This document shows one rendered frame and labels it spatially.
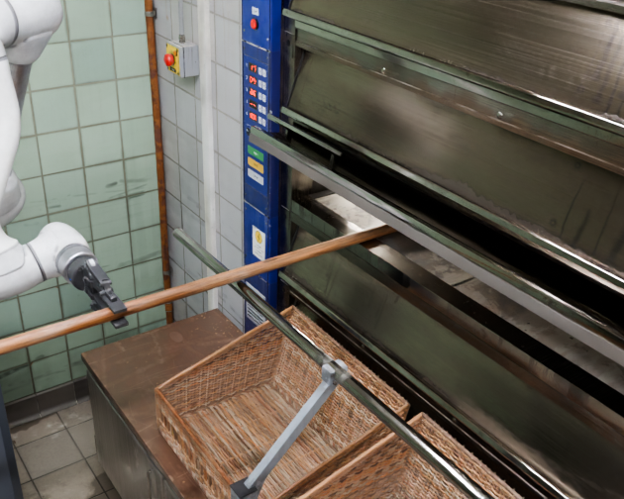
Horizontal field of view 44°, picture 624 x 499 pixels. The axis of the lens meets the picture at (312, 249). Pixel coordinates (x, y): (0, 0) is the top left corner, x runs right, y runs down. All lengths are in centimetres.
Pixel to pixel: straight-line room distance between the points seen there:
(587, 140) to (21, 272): 129
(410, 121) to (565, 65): 45
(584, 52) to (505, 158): 28
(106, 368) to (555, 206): 160
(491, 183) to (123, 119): 168
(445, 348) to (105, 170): 158
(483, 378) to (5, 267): 114
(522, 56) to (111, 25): 169
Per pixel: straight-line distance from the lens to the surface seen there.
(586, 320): 137
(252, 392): 244
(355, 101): 194
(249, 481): 165
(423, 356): 195
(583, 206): 150
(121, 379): 255
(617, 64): 142
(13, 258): 193
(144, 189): 307
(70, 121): 287
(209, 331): 273
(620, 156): 143
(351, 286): 213
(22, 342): 168
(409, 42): 172
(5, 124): 192
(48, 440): 327
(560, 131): 150
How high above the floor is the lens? 214
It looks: 29 degrees down
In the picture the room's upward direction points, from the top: 2 degrees clockwise
